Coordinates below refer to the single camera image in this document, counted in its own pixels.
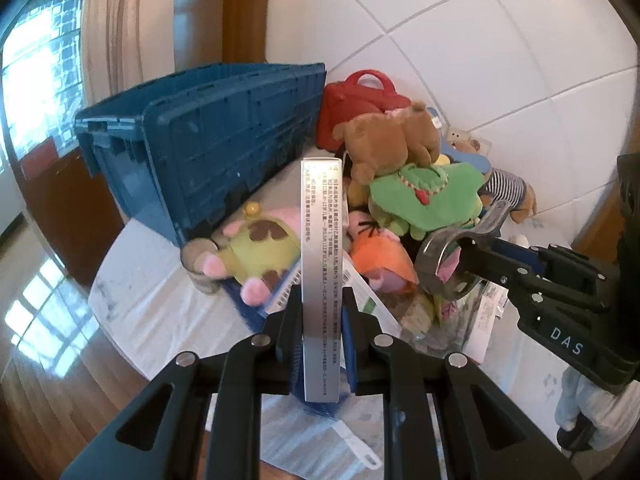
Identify green frog plush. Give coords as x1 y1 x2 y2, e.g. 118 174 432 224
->
369 162 485 240

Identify yellow plastic toy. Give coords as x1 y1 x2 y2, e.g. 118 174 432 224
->
243 202 262 218

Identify blue plastic storage crate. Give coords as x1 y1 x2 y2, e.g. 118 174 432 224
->
74 63 326 247

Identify orange plush toy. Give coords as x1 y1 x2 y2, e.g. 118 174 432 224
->
348 210 418 294

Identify white beige curtain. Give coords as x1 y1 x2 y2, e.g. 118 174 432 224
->
80 0 176 105

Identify tall white medicine box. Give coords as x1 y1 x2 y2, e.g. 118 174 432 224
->
300 157 343 403

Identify striped shirt dog plush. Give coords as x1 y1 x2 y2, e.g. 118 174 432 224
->
447 139 537 223

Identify pink starfish plush green shorts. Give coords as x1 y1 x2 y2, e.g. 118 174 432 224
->
203 206 300 307

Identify red handbag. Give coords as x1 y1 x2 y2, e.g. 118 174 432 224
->
316 70 411 153

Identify brown teddy bear plush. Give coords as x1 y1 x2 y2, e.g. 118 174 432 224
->
332 101 440 208

